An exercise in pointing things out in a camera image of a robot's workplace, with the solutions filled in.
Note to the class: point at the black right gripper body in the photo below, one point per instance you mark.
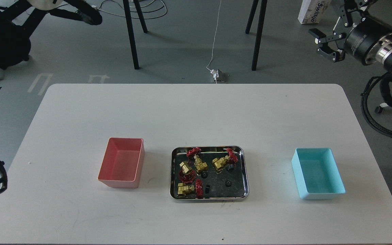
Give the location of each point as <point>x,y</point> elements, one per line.
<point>370,41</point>

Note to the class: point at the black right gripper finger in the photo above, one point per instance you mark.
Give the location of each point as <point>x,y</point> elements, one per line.
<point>321,38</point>
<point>334,56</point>

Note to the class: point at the brass valve red handwheel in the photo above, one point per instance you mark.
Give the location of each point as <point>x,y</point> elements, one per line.
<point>186,174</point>

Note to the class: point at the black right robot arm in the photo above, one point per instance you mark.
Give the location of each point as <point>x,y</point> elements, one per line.
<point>343,27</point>

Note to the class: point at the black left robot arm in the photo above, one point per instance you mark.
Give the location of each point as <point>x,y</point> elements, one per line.
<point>19,21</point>

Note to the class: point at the white cardboard box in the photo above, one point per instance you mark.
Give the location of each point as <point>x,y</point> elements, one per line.
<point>312,11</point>

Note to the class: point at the light blue plastic box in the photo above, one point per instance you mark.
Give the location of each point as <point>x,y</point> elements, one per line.
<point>316,173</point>

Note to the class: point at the brass valve top right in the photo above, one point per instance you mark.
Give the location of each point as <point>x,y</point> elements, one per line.
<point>222,162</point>

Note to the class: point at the brass valve top middle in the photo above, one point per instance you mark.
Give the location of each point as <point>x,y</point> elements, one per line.
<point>193,156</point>

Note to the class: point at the brass valve bottom left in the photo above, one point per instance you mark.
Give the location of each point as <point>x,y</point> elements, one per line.
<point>197,189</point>

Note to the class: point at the pink plastic box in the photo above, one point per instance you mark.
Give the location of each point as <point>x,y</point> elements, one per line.
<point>122,163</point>

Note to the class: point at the black table leg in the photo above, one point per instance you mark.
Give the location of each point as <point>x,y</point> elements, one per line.
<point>129,24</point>
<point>261,20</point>
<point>140,15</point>
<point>251,16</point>

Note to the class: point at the white power adapter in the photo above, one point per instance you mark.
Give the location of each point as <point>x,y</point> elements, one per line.
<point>218,76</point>

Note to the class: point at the shiny metal tray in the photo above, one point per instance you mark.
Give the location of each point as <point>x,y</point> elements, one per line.
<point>218,191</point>

